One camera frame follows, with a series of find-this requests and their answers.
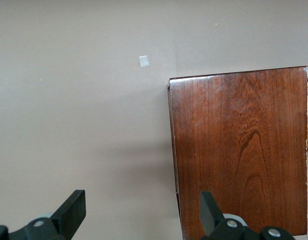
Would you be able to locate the dark brown wooden cabinet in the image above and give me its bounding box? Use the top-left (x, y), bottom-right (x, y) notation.
top-left (166, 65), bottom-right (308, 240)

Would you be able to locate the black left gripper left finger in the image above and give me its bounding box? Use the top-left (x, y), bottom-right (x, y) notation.
top-left (8, 189), bottom-right (86, 240)

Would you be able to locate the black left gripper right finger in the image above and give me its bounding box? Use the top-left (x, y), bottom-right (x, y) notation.
top-left (198, 190), bottom-right (260, 240)

